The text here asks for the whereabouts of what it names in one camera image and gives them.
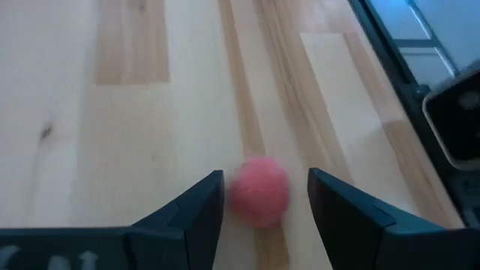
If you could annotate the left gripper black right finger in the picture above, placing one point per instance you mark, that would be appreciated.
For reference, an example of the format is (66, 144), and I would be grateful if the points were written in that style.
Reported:
(345, 228)

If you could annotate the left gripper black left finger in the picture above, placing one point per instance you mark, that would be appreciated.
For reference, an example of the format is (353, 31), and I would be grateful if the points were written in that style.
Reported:
(195, 232)

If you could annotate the pink fuzzy toy ball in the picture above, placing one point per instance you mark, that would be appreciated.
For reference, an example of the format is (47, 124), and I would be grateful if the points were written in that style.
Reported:
(258, 191)

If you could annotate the black camera box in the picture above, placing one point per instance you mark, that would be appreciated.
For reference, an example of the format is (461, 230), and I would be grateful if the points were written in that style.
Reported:
(457, 120)

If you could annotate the black aluminium table frame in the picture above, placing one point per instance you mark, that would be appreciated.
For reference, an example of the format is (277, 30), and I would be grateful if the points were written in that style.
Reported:
(390, 56)

